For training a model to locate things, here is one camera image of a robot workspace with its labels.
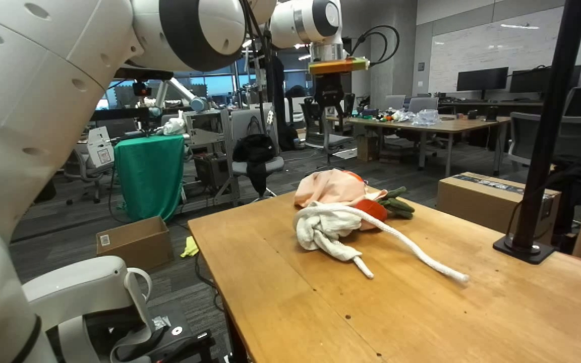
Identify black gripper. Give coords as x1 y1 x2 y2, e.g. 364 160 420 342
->
312 73 346 127

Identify peach printed cloth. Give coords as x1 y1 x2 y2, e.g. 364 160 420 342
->
292 167 392 211

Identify red plush vegetable green leaves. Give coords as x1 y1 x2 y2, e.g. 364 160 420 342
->
351 187 417 227

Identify white towel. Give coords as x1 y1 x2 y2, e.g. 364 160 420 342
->
295 202 378 279

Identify white rope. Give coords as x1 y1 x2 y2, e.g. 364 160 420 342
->
299 199 472 287

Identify black jacket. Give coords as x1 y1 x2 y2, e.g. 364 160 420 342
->
231 132 278 199

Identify white boom tube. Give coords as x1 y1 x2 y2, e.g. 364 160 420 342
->
162 74 209 114

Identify black computer monitor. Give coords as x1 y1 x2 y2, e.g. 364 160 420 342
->
508 64 581 97
456 67 511 92

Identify whiteboard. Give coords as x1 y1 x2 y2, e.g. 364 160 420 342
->
427 5 564 97

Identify brown box black tape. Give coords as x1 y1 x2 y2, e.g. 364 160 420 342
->
435 169 564 245

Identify green draped cloth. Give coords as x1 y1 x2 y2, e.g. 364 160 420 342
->
112 132 187 224

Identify neon yellow rag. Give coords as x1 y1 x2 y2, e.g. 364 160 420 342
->
180 234 201 261

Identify black stand pole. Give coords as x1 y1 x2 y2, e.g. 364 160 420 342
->
491 0 581 266

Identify white sign board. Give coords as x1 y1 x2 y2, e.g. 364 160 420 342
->
87 124 117 172

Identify small open cardboard box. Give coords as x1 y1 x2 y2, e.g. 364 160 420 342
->
95 216 176 273

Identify grey office chair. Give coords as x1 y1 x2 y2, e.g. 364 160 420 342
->
507 109 581 187

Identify black robot connector plug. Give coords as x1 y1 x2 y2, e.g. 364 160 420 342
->
97 313 220 363

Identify orange green camera mount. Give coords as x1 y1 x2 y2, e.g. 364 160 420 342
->
307 57 373 79

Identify thin black camera cable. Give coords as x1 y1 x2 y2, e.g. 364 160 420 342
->
343 24 403 68

